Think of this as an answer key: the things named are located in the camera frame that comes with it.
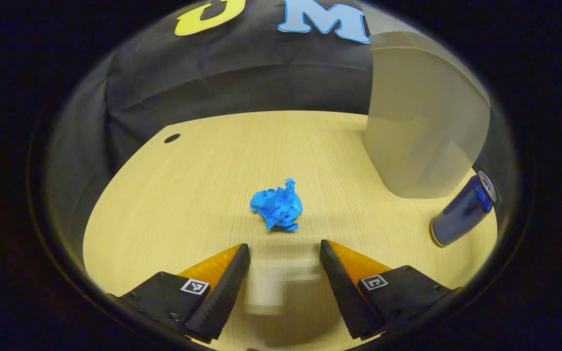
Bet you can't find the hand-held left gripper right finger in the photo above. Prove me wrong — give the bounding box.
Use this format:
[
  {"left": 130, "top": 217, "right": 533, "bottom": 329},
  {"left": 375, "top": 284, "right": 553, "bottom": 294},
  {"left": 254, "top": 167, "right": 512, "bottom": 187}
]
[{"left": 320, "top": 239, "right": 457, "bottom": 340}]

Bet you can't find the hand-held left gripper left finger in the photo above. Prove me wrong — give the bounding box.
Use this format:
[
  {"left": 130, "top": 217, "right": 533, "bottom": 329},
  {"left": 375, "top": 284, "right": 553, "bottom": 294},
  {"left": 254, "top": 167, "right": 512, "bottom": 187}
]
[{"left": 107, "top": 243, "right": 251, "bottom": 343}]

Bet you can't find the blue paper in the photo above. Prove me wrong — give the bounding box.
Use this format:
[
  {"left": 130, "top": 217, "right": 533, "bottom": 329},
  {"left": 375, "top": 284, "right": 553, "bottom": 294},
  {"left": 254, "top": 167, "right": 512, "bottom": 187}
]
[{"left": 249, "top": 178, "right": 304, "bottom": 232}]

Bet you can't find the blue pop can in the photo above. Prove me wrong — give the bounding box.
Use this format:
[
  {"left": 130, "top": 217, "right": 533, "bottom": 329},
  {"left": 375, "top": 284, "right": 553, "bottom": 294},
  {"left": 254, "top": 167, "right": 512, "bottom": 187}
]
[{"left": 430, "top": 171, "right": 498, "bottom": 248}]

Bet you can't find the white desktop garbage bin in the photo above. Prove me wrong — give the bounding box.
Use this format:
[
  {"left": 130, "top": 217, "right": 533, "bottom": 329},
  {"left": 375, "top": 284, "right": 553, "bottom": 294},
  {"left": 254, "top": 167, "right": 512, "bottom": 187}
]
[{"left": 362, "top": 5, "right": 491, "bottom": 199}]

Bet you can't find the wooden desktop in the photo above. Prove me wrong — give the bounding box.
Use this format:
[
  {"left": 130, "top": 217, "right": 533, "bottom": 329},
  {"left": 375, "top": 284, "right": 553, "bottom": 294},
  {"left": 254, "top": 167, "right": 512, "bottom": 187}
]
[{"left": 82, "top": 111, "right": 499, "bottom": 351}]

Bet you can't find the black backdrop cloth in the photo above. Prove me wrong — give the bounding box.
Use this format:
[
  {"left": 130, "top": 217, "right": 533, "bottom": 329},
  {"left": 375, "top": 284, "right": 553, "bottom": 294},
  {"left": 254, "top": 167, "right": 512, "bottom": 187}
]
[{"left": 44, "top": 0, "right": 518, "bottom": 273}]

